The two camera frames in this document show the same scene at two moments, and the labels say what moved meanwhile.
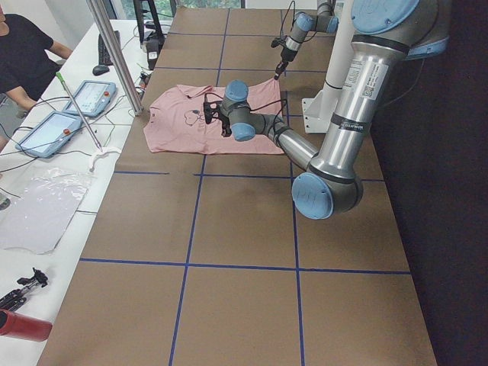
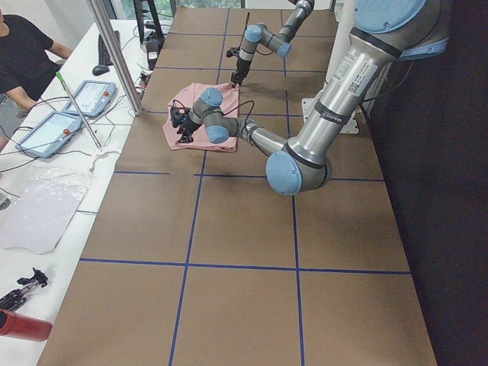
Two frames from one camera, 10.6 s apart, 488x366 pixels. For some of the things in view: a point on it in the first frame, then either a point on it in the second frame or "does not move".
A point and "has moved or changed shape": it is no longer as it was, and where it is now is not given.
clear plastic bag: (35, 219) does not move
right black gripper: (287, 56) -> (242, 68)
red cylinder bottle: (18, 325) does not move
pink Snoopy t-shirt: (176, 123) has moved or changed shape
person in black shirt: (28, 59) does not move
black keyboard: (104, 58) does not move
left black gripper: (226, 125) -> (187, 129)
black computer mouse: (100, 69) does not move
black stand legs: (154, 16) does not move
